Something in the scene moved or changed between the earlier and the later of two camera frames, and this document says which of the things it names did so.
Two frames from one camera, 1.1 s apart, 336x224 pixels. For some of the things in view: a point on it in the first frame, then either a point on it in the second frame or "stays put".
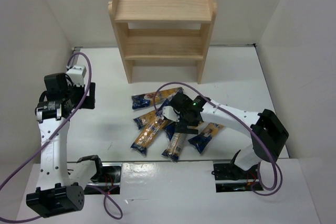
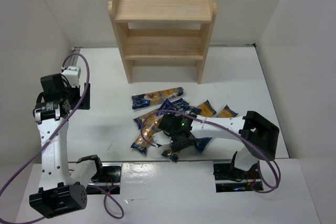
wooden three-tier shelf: x=163 y=0 stays put
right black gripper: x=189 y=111 → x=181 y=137
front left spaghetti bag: x=150 y=133 stays put
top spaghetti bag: x=154 y=97 stays put
